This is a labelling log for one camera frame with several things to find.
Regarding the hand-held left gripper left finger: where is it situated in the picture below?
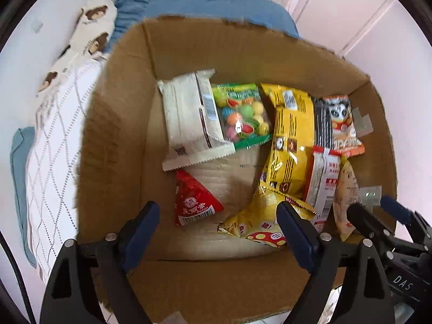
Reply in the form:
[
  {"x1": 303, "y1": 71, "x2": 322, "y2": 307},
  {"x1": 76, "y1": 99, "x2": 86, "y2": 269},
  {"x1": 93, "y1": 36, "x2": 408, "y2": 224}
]
[{"x1": 40, "y1": 201, "x2": 160, "y2": 324}]

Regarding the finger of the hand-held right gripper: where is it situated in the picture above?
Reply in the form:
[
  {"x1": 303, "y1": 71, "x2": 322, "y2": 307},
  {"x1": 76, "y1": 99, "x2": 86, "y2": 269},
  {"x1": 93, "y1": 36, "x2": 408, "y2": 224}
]
[
  {"x1": 381, "y1": 196, "x2": 432, "y2": 247},
  {"x1": 347, "y1": 203, "x2": 394, "y2": 255}
]

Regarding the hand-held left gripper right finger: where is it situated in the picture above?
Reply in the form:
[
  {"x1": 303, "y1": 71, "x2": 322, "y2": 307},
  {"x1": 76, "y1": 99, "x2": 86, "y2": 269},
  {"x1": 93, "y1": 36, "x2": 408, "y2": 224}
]
[{"x1": 276, "y1": 201, "x2": 396, "y2": 324}]

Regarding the clear packet with white label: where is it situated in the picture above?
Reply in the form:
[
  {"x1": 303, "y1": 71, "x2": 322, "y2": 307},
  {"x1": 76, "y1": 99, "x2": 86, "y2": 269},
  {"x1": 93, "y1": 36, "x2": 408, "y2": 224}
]
[{"x1": 332, "y1": 160, "x2": 363, "y2": 242}]

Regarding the yellow mushroom print packet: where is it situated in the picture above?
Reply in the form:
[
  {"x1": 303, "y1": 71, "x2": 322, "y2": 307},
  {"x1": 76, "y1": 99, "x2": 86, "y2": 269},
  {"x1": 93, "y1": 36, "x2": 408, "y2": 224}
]
[{"x1": 218, "y1": 182, "x2": 318, "y2": 248}]

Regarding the red and white stick packet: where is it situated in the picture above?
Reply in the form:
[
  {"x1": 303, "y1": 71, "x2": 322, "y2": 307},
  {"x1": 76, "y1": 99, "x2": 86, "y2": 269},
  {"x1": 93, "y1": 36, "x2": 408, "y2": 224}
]
[{"x1": 302, "y1": 145, "x2": 343, "y2": 227}]

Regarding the red triangular snack packet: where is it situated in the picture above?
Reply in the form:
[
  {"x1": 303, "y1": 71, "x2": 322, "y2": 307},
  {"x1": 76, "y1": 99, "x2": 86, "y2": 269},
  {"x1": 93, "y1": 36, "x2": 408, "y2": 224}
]
[{"x1": 174, "y1": 170, "x2": 224, "y2": 227}]

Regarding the printed cardboard box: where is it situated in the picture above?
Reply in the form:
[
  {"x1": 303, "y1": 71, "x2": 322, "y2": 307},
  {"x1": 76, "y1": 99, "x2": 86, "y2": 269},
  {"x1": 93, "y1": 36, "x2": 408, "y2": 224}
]
[{"x1": 76, "y1": 15, "x2": 398, "y2": 324}]

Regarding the large yellow snack packet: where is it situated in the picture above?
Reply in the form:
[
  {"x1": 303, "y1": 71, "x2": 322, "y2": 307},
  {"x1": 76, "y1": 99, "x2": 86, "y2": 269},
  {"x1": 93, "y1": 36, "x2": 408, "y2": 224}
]
[{"x1": 258, "y1": 84, "x2": 335, "y2": 200}]

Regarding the panda print snack packet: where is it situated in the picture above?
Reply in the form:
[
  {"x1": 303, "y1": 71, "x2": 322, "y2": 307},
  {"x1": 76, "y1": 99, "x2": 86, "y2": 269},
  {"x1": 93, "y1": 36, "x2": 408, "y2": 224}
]
[{"x1": 322, "y1": 95, "x2": 366, "y2": 157}]

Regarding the white snack packet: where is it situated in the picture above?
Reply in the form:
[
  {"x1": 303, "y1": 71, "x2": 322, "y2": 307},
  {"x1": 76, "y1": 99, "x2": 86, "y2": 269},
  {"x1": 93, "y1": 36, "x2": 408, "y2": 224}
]
[{"x1": 158, "y1": 69, "x2": 236, "y2": 172}]

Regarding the green candy packet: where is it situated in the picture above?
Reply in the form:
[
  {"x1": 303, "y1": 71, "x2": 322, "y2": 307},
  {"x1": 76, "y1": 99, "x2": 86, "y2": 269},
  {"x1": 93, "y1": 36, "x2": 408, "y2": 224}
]
[{"x1": 212, "y1": 83, "x2": 273, "y2": 151}]

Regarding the light blue folded blanket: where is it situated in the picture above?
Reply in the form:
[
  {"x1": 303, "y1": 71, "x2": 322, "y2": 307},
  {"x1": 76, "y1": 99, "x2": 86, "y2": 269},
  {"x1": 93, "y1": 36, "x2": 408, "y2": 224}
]
[{"x1": 10, "y1": 127, "x2": 38, "y2": 269}]

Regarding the white door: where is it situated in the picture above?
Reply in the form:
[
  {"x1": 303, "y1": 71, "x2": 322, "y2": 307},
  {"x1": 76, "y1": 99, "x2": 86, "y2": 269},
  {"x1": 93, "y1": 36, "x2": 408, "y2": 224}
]
[{"x1": 290, "y1": 0, "x2": 397, "y2": 56}]

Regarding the bear print pillow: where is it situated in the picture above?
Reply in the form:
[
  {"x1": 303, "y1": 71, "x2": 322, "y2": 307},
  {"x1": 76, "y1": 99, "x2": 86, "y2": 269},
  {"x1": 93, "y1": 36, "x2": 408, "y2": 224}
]
[{"x1": 36, "y1": 0, "x2": 118, "y2": 94}]

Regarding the blue pillow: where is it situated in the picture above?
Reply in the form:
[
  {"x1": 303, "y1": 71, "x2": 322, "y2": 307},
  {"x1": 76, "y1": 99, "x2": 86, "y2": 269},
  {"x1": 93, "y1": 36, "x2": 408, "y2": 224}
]
[{"x1": 111, "y1": 0, "x2": 299, "y2": 45}]

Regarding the black cable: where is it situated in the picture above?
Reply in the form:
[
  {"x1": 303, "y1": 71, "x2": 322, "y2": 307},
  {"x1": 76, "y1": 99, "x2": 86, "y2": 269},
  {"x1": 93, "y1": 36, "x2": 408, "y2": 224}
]
[{"x1": 0, "y1": 233, "x2": 36, "y2": 324}]

